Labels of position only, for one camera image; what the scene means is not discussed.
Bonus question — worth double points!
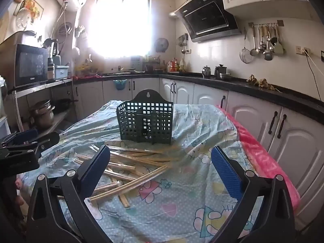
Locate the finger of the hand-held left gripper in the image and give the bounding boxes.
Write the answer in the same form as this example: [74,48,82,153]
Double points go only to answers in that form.
[0,129,39,149]
[35,131,61,158]

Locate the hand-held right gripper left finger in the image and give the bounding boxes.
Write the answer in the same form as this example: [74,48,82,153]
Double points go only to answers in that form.
[27,145,112,243]

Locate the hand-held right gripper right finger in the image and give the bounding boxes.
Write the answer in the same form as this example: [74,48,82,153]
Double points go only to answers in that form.
[211,146,295,243]

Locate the pile of bamboo chopsticks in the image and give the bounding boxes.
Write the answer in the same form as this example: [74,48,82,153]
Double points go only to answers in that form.
[58,142,178,209]

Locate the dark green utensil basket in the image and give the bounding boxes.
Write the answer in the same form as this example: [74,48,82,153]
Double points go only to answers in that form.
[116,89,174,145]

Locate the stack of steel pots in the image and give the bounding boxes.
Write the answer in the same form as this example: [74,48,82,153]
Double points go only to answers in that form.
[29,100,55,128]

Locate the black wok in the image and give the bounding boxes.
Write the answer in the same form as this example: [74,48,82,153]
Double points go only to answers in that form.
[52,98,79,114]

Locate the metal shelf rack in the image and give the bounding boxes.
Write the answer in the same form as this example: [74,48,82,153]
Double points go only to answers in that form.
[7,78,76,142]

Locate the blue cartoon printed tablecloth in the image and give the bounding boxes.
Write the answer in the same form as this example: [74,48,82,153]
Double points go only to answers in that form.
[20,100,264,243]

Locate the light blue plastic box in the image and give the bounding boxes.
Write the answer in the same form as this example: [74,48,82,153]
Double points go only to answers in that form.
[54,65,69,79]

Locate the white lower cabinets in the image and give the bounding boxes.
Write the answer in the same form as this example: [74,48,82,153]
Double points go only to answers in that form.
[73,77,324,231]

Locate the black microwave oven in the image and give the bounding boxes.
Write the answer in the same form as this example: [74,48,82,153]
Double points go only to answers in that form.
[14,43,49,88]

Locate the red cloth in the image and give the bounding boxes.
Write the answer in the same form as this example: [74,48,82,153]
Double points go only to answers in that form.
[73,73,104,79]

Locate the blender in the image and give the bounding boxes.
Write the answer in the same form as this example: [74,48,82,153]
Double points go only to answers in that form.
[43,38,59,81]

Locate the black kitchen countertop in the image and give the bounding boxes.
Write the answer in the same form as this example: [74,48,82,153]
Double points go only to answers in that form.
[73,72,324,129]

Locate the ginger root pieces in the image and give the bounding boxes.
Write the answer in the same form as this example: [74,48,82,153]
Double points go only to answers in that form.
[247,75,276,91]

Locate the black lidded pot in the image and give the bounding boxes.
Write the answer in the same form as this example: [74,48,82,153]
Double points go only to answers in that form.
[215,64,228,79]

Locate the black spice rack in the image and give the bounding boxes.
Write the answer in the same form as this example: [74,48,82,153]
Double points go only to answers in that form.
[145,56,162,72]

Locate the glass pot lid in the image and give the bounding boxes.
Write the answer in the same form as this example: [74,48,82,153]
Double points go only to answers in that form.
[15,7,34,28]

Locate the row of hanging ladles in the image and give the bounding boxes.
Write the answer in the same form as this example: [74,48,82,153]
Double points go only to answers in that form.
[250,23,277,61]

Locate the green rice paddle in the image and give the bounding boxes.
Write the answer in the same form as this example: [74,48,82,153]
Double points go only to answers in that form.
[274,25,284,55]

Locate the hanging small kitchen tools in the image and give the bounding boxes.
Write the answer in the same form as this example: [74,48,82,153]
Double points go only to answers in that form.
[177,33,189,55]

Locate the kitchen window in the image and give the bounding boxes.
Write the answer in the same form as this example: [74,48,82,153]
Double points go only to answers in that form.
[87,0,151,59]

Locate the black range hood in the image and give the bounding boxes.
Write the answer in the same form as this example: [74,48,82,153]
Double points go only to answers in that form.
[175,0,242,43]

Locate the coiled hose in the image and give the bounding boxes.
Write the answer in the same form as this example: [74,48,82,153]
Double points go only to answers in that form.
[57,21,74,36]

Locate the wire skimmer strainer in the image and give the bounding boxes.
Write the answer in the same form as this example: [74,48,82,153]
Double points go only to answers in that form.
[240,28,254,64]

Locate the framed wall picture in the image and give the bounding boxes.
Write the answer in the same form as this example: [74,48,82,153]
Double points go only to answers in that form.
[19,0,44,21]

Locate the small round wall fan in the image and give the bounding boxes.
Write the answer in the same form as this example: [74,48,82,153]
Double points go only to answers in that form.
[154,37,169,52]

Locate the white power cable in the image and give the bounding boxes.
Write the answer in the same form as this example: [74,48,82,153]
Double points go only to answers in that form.
[305,51,324,86]

